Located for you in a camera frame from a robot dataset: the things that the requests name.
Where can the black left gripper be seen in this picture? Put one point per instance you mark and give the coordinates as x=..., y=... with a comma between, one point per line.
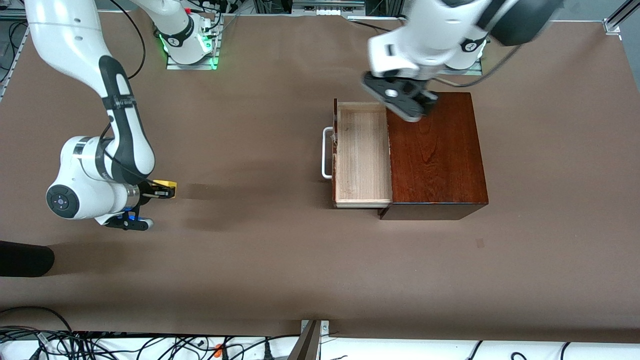
x=428, y=101

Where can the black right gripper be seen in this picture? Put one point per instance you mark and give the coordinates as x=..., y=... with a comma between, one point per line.
x=145, y=193

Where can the yellow block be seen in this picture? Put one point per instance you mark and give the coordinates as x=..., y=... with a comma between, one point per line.
x=171, y=185

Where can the light wooden shelf interior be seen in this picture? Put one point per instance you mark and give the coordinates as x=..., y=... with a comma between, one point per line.
x=362, y=155

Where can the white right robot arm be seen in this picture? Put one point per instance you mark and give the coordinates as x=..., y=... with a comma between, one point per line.
x=125, y=145

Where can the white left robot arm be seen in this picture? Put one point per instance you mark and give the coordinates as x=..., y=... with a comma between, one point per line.
x=430, y=30

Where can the dark wooden cabinet door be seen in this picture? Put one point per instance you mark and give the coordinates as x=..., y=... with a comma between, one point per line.
x=440, y=150

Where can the white power strip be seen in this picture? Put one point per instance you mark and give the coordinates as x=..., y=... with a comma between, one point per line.
x=327, y=6

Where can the black ribbed vase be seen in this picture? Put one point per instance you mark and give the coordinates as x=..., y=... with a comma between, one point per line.
x=25, y=259

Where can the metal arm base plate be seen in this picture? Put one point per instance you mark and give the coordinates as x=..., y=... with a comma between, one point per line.
x=462, y=71
x=172, y=64

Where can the aluminium frame profile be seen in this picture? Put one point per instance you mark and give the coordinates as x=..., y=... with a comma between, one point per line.
x=617, y=17
x=11, y=65

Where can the metal table edge bracket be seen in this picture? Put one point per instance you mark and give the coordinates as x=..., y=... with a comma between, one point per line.
x=309, y=342

